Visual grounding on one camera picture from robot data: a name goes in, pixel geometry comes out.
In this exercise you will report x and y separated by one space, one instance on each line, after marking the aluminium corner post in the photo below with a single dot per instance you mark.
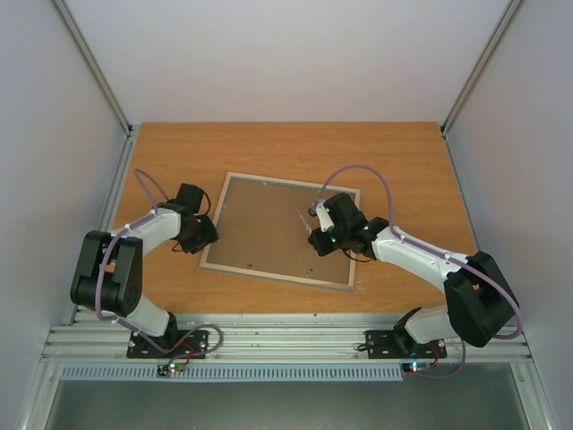
74 30
492 44

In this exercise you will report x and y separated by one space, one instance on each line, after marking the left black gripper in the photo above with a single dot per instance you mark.
212 236

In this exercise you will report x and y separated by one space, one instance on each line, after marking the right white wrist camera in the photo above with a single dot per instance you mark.
321 212

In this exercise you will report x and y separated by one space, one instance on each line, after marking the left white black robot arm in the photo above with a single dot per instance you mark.
108 274

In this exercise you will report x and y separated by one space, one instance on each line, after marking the left circuit board with LEDs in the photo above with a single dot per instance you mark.
170 370

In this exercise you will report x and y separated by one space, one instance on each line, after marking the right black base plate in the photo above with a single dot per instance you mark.
389 344

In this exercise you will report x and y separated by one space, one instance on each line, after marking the right aluminium corner post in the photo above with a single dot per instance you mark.
492 44

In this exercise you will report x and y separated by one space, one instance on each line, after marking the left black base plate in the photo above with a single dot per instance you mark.
195 344

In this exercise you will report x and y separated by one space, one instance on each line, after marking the turquoise picture frame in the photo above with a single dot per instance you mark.
261 235

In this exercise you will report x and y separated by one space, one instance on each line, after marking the left aluminium corner post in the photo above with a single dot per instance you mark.
74 30

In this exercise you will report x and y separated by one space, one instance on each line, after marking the grey slotted cable duct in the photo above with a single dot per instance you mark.
236 373

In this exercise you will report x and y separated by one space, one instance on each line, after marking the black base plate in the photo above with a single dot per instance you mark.
195 344
389 344

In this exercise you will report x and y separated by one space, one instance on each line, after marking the circuit board with leds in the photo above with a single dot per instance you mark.
417 367
170 370

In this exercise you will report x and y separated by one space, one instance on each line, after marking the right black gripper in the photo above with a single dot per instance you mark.
320 239

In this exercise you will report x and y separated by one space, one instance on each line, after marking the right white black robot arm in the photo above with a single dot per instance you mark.
479 300

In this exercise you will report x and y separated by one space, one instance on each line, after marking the right circuit board with LEDs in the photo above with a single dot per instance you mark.
417 367

